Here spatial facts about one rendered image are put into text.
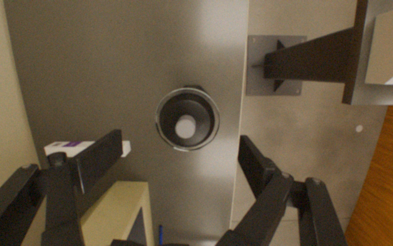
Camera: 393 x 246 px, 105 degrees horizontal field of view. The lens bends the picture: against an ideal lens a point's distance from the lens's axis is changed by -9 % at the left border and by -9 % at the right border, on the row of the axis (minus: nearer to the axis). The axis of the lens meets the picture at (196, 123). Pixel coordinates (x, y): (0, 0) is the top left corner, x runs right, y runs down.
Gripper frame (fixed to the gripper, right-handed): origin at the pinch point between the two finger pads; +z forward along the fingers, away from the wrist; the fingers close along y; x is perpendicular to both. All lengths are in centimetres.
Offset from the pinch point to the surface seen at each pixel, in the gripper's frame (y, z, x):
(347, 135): 148, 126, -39
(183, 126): -0.1, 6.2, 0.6
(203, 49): 2.7, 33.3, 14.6
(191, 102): 0.8, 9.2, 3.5
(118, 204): -19.4, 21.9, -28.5
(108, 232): -17.7, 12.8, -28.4
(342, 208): 170, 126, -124
